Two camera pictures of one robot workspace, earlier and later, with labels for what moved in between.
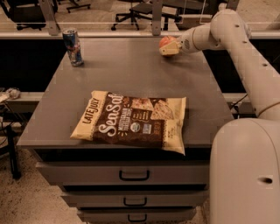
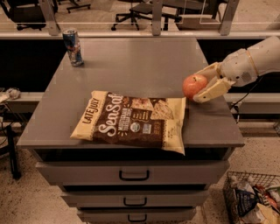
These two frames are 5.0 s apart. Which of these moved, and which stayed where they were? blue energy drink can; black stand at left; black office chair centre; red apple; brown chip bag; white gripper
Moved: red apple; white gripper
Stayed: black office chair centre; brown chip bag; blue energy drink can; black stand at left
